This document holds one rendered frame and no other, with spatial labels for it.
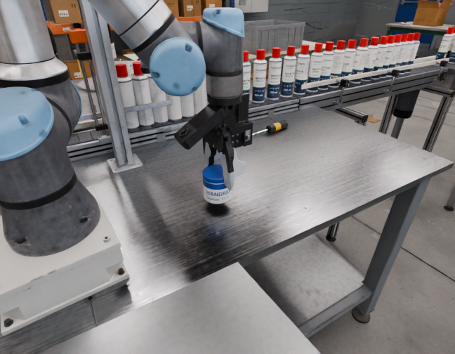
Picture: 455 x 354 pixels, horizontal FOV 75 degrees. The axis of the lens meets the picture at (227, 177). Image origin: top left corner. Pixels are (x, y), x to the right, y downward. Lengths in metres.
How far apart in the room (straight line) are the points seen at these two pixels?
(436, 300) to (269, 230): 1.30
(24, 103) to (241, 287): 0.44
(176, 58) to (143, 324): 0.40
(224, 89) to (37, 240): 0.41
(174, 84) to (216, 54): 0.17
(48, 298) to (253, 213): 0.43
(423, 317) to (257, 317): 1.30
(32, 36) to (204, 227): 0.46
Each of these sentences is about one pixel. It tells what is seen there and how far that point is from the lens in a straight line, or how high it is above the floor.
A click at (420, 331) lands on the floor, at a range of 1.71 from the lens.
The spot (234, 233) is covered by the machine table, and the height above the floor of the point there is 0.83.
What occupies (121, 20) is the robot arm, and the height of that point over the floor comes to 1.25.
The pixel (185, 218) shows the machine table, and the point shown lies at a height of 0.83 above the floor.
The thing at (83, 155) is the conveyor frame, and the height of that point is 0.84.
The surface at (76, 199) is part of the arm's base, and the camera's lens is 0.56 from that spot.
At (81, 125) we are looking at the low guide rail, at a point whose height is 0.91.
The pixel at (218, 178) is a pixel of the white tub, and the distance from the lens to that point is 0.67.
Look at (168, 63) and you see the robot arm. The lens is 0.42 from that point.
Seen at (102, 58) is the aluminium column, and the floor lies 1.13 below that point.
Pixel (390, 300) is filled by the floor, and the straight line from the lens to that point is 1.75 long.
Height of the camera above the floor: 1.28
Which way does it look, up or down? 32 degrees down
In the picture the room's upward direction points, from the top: straight up
